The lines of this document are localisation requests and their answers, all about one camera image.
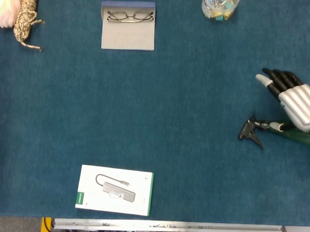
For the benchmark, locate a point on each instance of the white USB hub box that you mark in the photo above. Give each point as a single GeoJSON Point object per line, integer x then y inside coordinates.
{"type": "Point", "coordinates": [111, 201]}

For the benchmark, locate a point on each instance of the pink bath loofah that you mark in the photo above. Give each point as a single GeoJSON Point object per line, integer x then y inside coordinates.
{"type": "Point", "coordinates": [4, 6]}

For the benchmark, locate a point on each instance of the clear jar of binder clips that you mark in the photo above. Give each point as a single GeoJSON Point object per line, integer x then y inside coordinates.
{"type": "Point", "coordinates": [220, 8]}

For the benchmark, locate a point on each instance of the aluminium profile rail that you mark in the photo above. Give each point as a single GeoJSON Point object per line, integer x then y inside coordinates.
{"type": "Point", "coordinates": [166, 226]}

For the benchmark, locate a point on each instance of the yellow frame part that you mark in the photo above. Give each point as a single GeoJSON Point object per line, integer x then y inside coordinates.
{"type": "Point", "coordinates": [47, 223]}

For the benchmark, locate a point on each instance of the open blue glasses case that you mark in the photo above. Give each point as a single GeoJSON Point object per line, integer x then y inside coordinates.
{"type": "Point", "coordinates": [127, 36]}

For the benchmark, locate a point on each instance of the green spray bottle black trigger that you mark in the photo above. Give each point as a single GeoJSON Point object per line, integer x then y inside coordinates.
{"type": "Point", "coordinates": [297, 136]}

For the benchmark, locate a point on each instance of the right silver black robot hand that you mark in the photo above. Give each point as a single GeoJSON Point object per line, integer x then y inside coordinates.
{"type": "Point", "coordinates": [298, 103]}

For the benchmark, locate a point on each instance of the thin-framed eyeglasses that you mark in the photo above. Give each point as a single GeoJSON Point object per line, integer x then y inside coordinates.
{"type": "Point", "coordinates": [130, 21]}

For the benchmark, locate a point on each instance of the blue felt table cover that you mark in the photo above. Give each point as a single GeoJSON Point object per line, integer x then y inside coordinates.
{"type": "Point", "coordinates": [155, 108]}

